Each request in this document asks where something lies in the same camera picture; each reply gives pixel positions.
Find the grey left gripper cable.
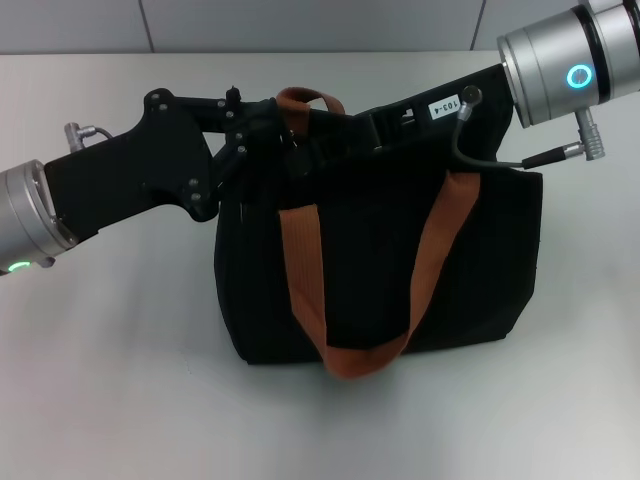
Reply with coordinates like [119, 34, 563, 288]
[62, 122, 115, 152]

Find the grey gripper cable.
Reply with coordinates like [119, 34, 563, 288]
[449, 85, 607, 174]
[62, 122, 115, 152]

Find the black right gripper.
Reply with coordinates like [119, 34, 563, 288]
[286, 61, 517, 178]

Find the black bag with brown handles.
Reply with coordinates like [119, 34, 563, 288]
[213, 87, 545, 382]

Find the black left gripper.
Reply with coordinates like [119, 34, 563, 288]
[43, 87, 279, 242]

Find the grey right gripper cable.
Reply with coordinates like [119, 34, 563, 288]
[449, 85, 607, 174]

